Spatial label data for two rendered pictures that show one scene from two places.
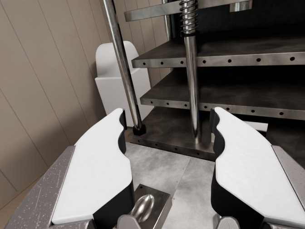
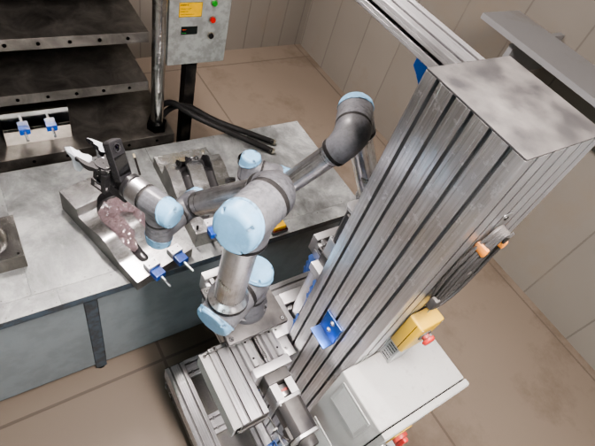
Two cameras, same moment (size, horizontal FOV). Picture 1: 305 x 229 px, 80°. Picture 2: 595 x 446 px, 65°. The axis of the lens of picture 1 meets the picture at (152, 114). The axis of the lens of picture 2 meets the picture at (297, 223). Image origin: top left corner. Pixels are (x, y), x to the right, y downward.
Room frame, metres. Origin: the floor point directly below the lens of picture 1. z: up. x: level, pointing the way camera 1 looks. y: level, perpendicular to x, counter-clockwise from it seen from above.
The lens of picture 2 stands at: (-0.65, 0.72, 2.41)
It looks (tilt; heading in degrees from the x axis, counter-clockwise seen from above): 48 degrees down; 279
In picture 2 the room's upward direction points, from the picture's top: 21 degrees clockwise
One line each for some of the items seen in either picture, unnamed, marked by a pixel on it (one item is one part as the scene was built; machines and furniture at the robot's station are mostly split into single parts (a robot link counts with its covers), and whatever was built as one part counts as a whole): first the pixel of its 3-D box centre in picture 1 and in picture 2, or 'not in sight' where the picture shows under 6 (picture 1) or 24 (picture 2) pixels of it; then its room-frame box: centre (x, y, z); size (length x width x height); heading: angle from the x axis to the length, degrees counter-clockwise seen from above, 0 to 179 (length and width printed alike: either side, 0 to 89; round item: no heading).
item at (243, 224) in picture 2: not in sight; (235, 267); (-0.44, 0.07, 1.41); 0.15 x 0.12 x 0.55; 82
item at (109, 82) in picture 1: (125, 84); not in sight; (2.75, 0.32, 0.62); 0.70 x 0.57 x 1.24; 147
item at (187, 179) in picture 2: not in sight; (202, 183); (0.01, -0.55, 0.92); 0.35 x 0.16 x 0.09; 146
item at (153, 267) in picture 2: not in sight; (159, 274); (-0.10, -0.10, 0.85); 0.13 x 0.05 x 0.05; 163
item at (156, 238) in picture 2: not in sight; (163, 226); (-0.18, 0.01, 1.33); 0.11 x 0.08 x 0.11; 82
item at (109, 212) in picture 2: not in sight; (128, 217); (0.14, -0.23, 0.90); 0.26 x 0.18 x 0.08; 163
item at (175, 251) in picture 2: not in sight; (182, 260); (-0.13, -0.21, 0.85); 0.13 x 0.05 x 0.05; 163
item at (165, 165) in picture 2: not in sight; (201, 188); (0.02, -0.57, 0.87); 0.50 x 0.26 x 0.14; 146
